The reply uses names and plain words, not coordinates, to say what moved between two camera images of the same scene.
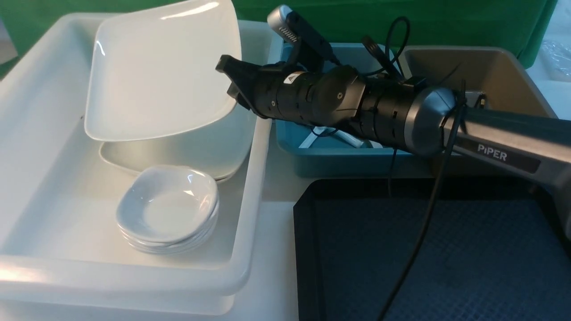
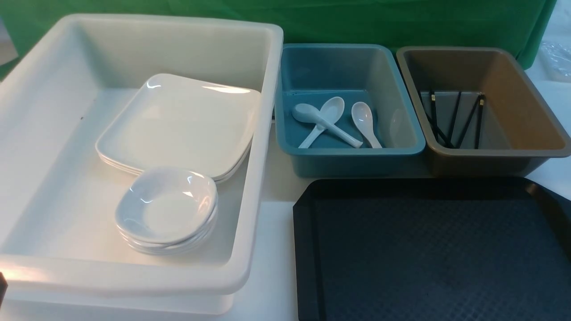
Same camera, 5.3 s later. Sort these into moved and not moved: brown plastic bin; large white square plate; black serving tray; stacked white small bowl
Moved: large white square plate
Not moved: stacked white small bowl; black serving tray; brown plastic bin
